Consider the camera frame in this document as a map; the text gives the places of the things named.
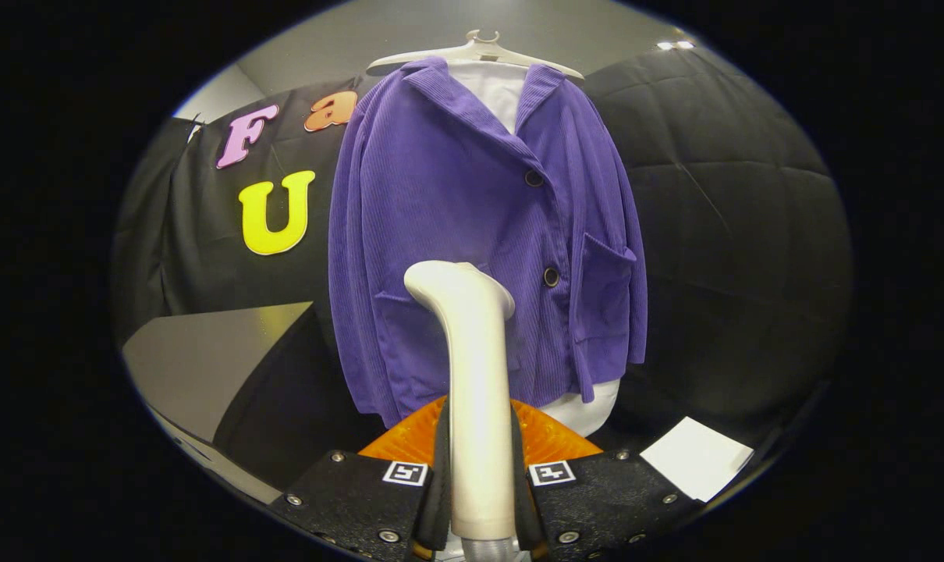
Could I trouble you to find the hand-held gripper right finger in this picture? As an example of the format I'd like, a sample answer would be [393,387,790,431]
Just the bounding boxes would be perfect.
[508,398,703,562]

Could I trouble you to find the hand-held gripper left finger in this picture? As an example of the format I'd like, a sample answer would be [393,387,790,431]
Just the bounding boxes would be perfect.
[268,397,451,562]

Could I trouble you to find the white garment steamer head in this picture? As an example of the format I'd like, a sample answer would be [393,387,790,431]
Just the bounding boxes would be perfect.
[403,260,516,542]

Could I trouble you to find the purple corduroy jacket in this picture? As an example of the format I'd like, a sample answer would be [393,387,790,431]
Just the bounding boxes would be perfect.
[328,56,649,429]

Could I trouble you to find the white paper sheet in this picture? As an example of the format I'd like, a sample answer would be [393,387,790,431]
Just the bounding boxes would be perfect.
[640,416,755,503]

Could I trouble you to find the grey cabinet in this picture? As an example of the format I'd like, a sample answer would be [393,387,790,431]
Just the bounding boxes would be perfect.
[121,301,364,506]

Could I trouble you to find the black backdrop cloth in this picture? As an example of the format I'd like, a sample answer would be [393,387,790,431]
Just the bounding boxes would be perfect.
[113,47,855,473]

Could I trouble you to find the white plastic hanger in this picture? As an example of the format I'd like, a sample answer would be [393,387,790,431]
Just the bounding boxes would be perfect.
[365,30,586,81]

